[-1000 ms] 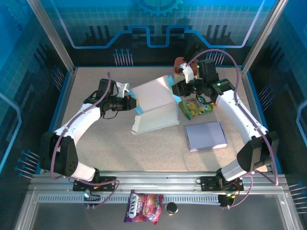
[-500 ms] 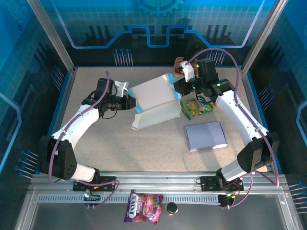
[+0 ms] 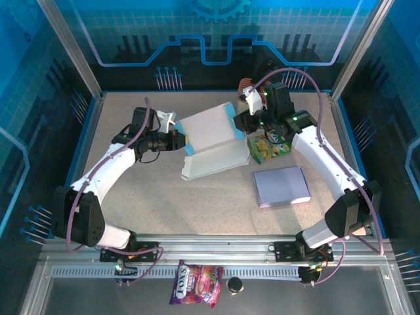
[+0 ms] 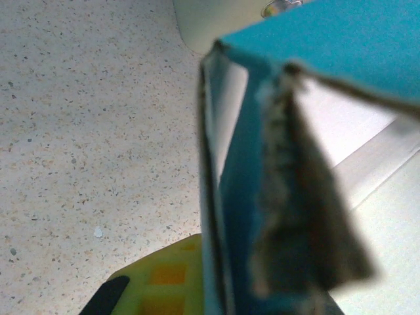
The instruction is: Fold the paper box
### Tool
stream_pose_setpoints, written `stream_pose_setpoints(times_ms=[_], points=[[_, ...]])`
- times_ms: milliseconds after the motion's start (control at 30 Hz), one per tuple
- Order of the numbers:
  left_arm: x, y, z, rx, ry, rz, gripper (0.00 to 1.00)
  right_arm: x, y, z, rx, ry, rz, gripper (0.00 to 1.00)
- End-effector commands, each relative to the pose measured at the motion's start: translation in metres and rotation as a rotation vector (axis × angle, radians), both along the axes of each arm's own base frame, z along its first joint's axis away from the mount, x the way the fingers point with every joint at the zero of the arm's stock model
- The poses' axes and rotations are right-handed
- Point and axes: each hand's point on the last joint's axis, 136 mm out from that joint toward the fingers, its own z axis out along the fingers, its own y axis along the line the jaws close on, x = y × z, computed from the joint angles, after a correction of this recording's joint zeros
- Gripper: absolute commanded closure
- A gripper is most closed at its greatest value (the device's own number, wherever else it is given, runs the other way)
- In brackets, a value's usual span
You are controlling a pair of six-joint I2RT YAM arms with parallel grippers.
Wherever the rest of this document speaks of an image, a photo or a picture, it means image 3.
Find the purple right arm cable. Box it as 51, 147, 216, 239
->
244, 67, 385, 287

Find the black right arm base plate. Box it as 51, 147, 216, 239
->
273, 241, 335, 263

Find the aluminium corner post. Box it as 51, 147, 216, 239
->
329, 0, 394, 101
36, 0, 106, 101

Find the small controller board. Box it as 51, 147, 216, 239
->
114, 261, 138, 285
297, 264, 324, 285

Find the slotted metal cable duct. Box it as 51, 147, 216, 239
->
51, 266, 305, 280

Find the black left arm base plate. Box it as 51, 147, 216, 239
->
99, 241, 161, 263

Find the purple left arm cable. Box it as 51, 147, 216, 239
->
66, 96, 165, 287

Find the black knife handle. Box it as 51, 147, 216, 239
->
257, 58, 279, 79

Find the green yellow candy bag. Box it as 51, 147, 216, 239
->
246, 133, 292, 164

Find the black round cap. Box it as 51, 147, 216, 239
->
226, 276, 244, 296

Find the purple berries candy bag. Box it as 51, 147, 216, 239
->
169, 259, 224, 309

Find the aluminium rail frame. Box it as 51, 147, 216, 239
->
39, 234, 396, 266

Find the lavender paper box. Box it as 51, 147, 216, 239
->
251, 166, 312, 209

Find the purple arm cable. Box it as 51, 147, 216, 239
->
244, 67, 385, 287
66, 96, 165, 287

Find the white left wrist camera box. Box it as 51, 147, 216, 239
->
156, 110, 178, 134

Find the blue paper box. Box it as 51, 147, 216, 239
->
173, 101, 252, 181

